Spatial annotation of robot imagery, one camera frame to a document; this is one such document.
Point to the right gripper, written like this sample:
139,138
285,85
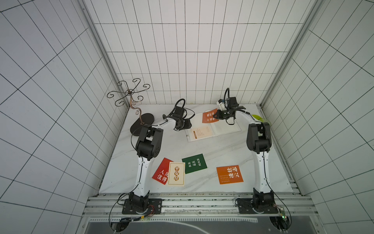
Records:
221,114

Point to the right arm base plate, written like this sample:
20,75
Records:
257,207

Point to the aluminium rail frame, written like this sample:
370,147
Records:
293,208

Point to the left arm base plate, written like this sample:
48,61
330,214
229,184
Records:
142,207

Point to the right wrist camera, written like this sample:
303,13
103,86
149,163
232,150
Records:
221,104

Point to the metal jewelry stand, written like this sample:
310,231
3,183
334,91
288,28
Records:
132,97

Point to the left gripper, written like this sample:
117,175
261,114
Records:
188,125

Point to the cream framed card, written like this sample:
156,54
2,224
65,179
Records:
176,174

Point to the green card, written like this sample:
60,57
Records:
194,163

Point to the cream card red stripe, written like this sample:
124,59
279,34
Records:
201,132

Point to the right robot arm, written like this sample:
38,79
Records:
259,142

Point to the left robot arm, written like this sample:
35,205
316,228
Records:
148,147

